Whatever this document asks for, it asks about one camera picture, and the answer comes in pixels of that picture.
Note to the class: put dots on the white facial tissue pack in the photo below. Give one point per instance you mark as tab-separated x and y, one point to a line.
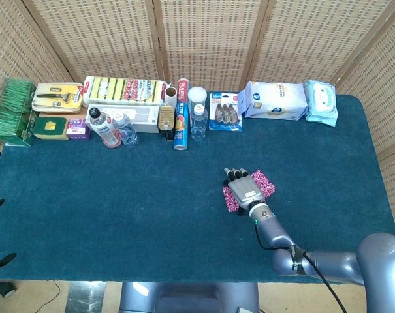
275	99

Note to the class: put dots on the tall clear bottle white cap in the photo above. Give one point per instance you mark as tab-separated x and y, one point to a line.
198	125

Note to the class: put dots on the pink drink bottle black cap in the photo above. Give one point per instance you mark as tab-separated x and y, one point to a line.
104	128

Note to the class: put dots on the dark green small box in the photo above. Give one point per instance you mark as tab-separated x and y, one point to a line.
50	128

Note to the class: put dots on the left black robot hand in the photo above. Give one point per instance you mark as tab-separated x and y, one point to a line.
3	261

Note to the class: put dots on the woven bamboo folding screen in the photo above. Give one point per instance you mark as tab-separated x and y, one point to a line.
210	42

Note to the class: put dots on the yellow green sponge multipack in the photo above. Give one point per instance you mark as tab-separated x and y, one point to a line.
119	89

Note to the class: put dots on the clear jar with white lid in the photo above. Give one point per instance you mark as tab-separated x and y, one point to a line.
197	94

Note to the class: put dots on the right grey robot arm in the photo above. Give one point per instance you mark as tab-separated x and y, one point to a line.
275	234

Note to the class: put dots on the small purple box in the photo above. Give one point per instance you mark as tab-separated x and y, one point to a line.
77	129

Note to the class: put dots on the small clear water bottle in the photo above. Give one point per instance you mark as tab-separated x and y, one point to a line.
127	132

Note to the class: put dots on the blue plastic wrap roll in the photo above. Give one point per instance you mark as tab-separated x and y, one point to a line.
181	120

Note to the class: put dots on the black object with white end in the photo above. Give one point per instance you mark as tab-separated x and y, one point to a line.
1	288

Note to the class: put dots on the green tea bag box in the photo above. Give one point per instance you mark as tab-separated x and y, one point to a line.
11	114

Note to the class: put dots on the dark blue felt table mat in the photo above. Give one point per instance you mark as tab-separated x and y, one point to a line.
119	212

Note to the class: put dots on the yellow razor blister pack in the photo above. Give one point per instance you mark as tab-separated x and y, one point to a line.
58	96

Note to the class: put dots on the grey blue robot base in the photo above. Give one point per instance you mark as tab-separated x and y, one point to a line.
184	298

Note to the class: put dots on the white lint roller refill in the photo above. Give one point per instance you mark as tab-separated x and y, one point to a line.
170	96

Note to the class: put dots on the pink patterned card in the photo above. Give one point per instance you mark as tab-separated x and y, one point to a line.
265	184
230	200

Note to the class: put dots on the black can with gold lid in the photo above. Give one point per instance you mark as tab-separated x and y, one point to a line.
166	119

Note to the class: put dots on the light blue wet wipes pack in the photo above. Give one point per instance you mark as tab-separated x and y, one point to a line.
321	104

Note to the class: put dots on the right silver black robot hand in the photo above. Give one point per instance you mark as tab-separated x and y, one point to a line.
244	192

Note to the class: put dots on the long white cardboard box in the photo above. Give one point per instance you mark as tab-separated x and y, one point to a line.
141	117

